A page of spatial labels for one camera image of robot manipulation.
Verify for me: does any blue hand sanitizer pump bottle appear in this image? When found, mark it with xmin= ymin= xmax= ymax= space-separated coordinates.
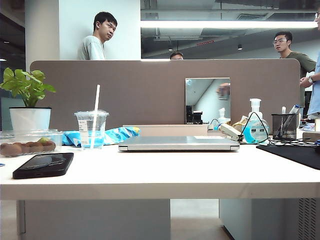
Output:
xmin=241 ymin=98 xmax=270 ymax=145

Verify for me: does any beige flat box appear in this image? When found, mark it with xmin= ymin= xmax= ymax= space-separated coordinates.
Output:
xmin=122 ymin=124 xmax=209 ymax=137

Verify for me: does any silver laptop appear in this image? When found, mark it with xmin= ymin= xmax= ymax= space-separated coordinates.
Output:
xmin=117 ymin=135 xmax=241 ymax=153

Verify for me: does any brown desk divider panel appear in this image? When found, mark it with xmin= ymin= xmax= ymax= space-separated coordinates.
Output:
xmin=29 ymin=59 xmax=301 ymax=131

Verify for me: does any blue snack bag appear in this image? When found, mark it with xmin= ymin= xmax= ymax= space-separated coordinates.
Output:
xmin=61 ymin=126 xmax=141 ymax=147

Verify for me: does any square mirror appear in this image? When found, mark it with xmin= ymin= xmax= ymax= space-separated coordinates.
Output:
xmin=184 ymin=77 xmax=231 ymax=125

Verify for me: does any white drinking straw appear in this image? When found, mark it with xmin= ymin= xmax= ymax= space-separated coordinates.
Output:
xmin=89 ymin=84 xmax=101 ymax=150

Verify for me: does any beige stapler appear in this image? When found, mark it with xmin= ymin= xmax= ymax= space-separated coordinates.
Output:
xmin=219 ymin=123 xmax=244 ymax=143

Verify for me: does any clear plastic lidded cup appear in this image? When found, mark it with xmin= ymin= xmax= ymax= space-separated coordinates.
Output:
xmin=73 ymin=109 xmax=110 ymax=151

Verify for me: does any gold snack wrapper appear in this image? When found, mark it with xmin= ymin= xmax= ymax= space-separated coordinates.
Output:
xmin=231 ymin=115 xmax=251 ymax=128

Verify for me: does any man in grey t-shirt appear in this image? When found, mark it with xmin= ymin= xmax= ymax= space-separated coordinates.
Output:
xmin=77 ymin=11 xmax=119 ymax=61

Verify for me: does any brown kiwi fruit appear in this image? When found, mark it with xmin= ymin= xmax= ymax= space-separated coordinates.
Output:
xmin=42 ymin=140 xmax=57 ymax=152
xmin=0 ymin=142 xmax=23 ymax=158
xmin=19 ymin=142 xmax=33 ymax=154
xmin=30 ymin=141 xmax=45 ymax=153

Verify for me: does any long white ceiling light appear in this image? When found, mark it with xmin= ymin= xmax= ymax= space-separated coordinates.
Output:
xmin=140 ymin=20 xmax=320 ymax=29

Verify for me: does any white desk support panel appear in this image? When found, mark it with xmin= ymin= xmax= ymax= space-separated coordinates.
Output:
xmin=16 ymin=199 xmax=171 ymax=240

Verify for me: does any black mesh pen holder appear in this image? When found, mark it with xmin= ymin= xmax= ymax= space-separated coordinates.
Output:
xmin=271 ymin=113 xmax=300 ymax=142

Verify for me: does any black smartphone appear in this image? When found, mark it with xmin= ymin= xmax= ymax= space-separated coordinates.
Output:
xmin=11 ymin=152 xmax=75 ymax=180

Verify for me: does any white plant pot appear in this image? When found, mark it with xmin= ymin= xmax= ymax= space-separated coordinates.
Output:
xmin=9 ymin=106 xmax=52 ymax=132

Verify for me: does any black mouse pad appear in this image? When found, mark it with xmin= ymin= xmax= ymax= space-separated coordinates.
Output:
xmin=255 ymin=144 xmax=320 ymax=171

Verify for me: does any green leafy plant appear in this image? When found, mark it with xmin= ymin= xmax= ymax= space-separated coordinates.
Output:
xmin=0 ymin=67 xmax=57 ymax=109

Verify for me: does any clear plastic fruit container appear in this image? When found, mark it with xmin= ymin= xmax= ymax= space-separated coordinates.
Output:
xmin=0 ymin=128 xmax=65 ymax=158

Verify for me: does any white vented desk cabinet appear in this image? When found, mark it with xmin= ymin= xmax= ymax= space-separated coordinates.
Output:
xmin=219 ymin=198 xmax=320 ymax=240

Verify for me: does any man with glasses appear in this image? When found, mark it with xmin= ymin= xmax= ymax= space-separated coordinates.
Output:
xmin=273 ymin=30 xmax=317 ymax=109

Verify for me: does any man in blue shirt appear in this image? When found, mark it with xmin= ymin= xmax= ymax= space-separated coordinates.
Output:
xmin=299 ymin=11 xmax=320 ymax=120

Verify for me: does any black charging cable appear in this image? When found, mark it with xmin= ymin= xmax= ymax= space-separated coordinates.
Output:
xmin=237 ymin=111 xmax=271 ymax=146

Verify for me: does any black mouse cable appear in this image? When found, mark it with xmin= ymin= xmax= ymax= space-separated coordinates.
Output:
xmin=267 ymin=136 xmax=317 ymax=147

